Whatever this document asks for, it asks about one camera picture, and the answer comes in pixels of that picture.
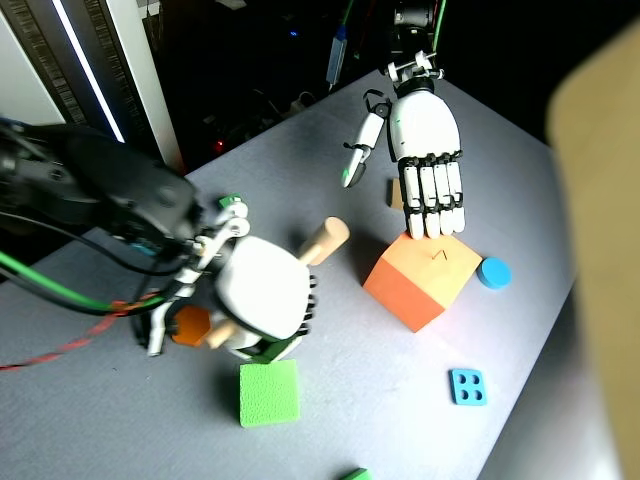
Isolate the grey table cloth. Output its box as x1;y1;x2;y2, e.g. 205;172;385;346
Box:
0;69;581;480

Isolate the orange hexagon block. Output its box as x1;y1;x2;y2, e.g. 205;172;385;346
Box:
171;305;214;347

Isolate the white and blue adapter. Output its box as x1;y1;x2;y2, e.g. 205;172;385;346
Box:
325;22;350;87

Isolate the red braided cable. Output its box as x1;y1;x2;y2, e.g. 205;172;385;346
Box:
0;292;161;372

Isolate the blue round disc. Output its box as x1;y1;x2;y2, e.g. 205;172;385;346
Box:
475;256;513;290

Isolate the green cable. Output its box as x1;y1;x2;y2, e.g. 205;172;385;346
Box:
0;249;169;317
432;0;448;55

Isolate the beige blurred object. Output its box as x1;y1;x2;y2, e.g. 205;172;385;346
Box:
544;17;640;480

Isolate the large orange wooden block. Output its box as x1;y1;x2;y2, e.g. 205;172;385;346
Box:
362;232;484;334

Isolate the white striped panel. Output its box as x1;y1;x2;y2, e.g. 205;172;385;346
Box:
0;0;186;174

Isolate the green foam square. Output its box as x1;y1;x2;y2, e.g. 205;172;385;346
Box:
238;358;302;429

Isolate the blue square four-hole block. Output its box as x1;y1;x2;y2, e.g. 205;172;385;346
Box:
448;368;489;406

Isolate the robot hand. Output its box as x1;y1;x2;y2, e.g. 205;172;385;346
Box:
342;87;467;242
207;234;319;364

